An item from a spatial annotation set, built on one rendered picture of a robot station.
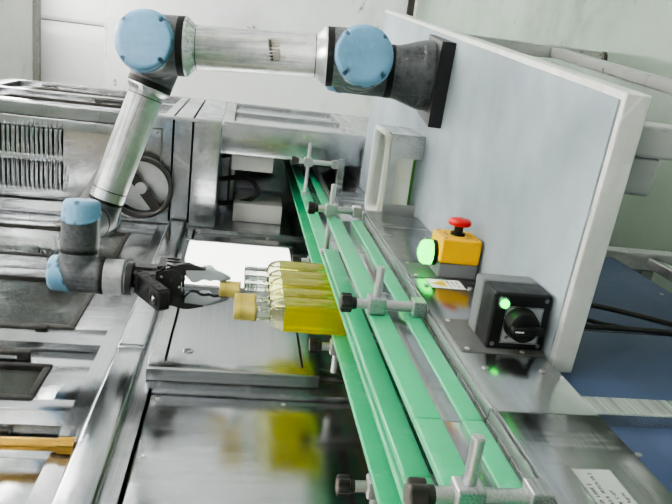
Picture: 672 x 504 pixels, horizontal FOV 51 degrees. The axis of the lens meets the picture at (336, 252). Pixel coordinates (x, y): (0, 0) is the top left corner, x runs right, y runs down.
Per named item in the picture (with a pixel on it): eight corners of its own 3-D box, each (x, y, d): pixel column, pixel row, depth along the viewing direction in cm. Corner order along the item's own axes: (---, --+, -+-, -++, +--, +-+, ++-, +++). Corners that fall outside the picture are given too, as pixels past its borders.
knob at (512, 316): (532, 339, 93) (542, 350, 90) (500, 337, 92) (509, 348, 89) (539, 308, 92) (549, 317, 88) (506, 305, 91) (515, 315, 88)
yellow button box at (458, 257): (466, 268, 127) (426, 264, 126) (473, 228, 125) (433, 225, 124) (478, 280, 121) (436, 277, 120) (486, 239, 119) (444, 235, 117)
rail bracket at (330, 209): (353, 254, 167) (302, 250, 166) (362, 185, 163) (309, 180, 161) (355, 258, 165) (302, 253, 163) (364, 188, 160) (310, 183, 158)
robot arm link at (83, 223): (73, 195, 149) (71, 246, 150) (55, 198, 138) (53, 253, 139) (111, 198, 149) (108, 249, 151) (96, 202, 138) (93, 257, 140)
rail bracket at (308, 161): (355, 197, 230) (287, 191, 227) (361, 147, 226) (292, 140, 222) (357, 201, 226) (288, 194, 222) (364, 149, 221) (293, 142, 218)
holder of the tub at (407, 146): (394, 231, 186) (365, 228, 185) (409, 127, 179) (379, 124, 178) (408, 249, 170) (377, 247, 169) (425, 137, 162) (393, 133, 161)
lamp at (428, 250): (429, 260, 125) (413, 259, 124) (433, 236, 123) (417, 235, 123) (436, 268, 120) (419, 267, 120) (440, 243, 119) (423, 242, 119)
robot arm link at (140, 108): (150, 21, 155) (75, 224, 160) (139, 11, 144) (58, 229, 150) (200, 43, 156) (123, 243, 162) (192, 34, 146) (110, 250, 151)
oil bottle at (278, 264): (354, 287, 165) (264, 281, 162) (357, 265, 164) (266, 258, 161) (358, 296, 160) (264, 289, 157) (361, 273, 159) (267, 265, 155)
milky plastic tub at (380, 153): (395, 211, 185) (363, 208, 184) (408, 126, 179) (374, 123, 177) (409, 228, 169) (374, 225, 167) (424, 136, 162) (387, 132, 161)
